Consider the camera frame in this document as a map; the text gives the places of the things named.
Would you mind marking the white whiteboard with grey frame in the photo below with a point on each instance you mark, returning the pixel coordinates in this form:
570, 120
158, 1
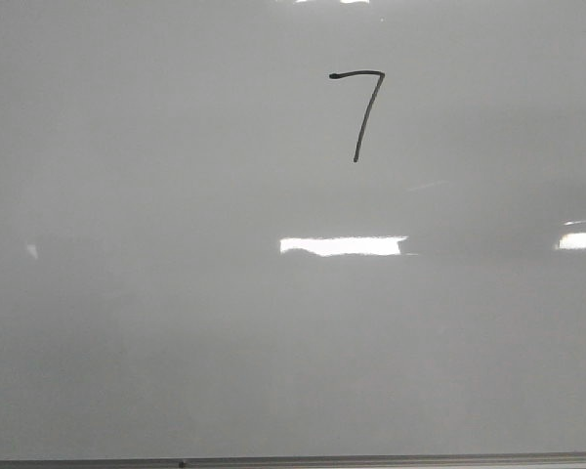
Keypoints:
292, 228

